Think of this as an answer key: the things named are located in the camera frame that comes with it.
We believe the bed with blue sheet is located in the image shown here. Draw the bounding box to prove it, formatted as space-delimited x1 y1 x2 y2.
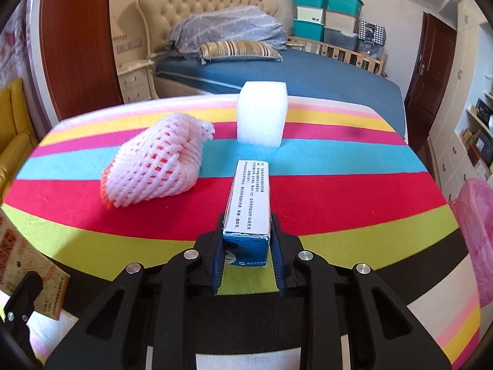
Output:
154 50 408 141

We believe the striped colourful cloth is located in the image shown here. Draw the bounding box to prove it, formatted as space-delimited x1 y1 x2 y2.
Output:
0 93 482 370

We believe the white foam block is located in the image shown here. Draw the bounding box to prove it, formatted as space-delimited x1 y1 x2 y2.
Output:
236 81 289 148

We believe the striped pillow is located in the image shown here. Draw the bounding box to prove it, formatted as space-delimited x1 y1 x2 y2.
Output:
199 40 283 64

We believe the beige storage box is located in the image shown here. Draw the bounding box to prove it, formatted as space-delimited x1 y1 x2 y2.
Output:
324 10 361 31

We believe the cream wardrobe shelf unit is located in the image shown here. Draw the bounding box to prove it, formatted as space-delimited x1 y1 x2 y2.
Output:
427 0 493 205

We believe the blue and white carton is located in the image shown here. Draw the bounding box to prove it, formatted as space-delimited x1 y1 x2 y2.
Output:
222 159 271 268

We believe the checkered black white bag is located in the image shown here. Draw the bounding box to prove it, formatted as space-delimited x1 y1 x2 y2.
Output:
357 20 386 43

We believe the clear grey storage box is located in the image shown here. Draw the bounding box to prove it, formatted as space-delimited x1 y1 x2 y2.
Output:
323 27 359 51

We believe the wooden crib rail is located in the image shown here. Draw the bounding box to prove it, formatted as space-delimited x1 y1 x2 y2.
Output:
287 35 386 76

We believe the white storage box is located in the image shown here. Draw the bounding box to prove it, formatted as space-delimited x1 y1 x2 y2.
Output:
296 6 328 23

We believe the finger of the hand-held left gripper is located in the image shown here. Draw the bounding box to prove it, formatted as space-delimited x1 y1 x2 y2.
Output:
2 272 44 332

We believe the small black safe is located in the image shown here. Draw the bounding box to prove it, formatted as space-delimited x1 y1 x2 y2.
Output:
471 130 493 158

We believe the pink foam fruit net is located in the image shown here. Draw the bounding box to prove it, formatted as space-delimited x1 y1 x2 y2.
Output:
100 113 215 209

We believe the pink lace curtain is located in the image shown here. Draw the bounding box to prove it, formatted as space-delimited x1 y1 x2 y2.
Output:
0 8 43 85

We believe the grey-blue folded quilt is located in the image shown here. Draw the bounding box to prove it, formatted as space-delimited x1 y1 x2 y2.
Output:
166 6 289 55

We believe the brown cardboard tag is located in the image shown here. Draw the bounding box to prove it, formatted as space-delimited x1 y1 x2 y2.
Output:
0 211 72 321

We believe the dark storage bag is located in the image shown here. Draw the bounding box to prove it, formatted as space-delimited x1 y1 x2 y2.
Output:
356 39 384 60

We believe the cardboard box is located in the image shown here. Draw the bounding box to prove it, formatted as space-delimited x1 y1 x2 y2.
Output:
111 14 149 56

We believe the yellow chair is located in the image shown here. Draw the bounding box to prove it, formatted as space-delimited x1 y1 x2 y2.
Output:
0 78 39 201

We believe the trash bin with pink bag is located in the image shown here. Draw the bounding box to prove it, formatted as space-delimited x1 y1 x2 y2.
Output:
449 178 493 317

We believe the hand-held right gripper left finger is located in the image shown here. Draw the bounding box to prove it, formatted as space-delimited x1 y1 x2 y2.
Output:
44 216 226 370

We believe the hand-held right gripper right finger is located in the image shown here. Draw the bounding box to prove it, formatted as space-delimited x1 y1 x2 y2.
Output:
271 213 452 370

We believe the brown wooden door panel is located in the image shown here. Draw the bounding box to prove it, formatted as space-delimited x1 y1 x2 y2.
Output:
39 0 124 122

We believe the beige tufted headboard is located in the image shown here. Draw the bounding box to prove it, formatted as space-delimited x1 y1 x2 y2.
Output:
136 0 280 56

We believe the black box on shelf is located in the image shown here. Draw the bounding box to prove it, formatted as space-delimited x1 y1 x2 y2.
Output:
476 99 493 122

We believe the cream nightstand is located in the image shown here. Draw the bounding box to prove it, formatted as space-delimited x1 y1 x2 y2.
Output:
116 60 158 104

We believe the dark brown door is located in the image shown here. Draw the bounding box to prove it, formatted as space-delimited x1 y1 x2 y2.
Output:
404 11 457 130

